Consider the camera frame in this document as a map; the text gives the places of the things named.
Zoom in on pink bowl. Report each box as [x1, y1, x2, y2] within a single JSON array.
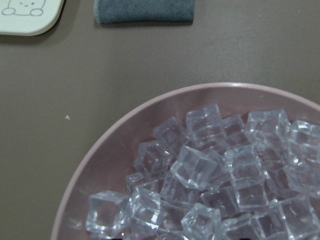
[[51, 82, 320, 240]]

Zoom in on grey folded cloth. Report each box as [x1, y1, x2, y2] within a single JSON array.
[[93, 0, 195, 24]]

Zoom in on cream rabbit tray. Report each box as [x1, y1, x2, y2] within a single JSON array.
[[0, 0, 65, 36]]

